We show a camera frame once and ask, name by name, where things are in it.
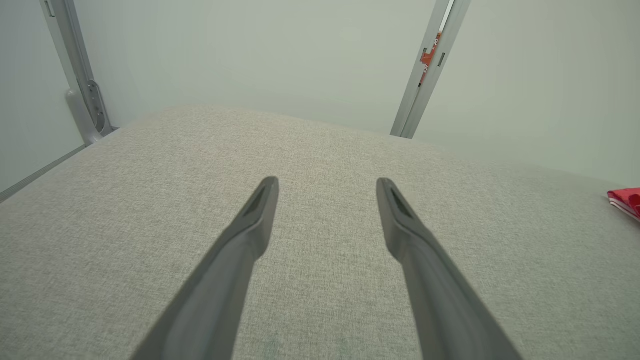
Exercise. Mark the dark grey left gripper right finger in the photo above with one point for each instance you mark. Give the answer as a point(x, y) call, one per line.
point(435, 290)

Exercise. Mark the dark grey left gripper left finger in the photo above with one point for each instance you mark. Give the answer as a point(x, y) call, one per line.
point(220, 290)

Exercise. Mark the red shorts white trim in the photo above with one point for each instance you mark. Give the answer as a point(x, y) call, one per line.
point(627, 200)

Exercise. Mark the grey partition post orange sticker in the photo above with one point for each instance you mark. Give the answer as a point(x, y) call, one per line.
point(415, 107)

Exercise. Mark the grey wall base rail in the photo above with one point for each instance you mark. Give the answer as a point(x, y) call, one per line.
point(40, 172)

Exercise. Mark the grey partition post plain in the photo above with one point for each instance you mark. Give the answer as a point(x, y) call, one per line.
point(75, 60)

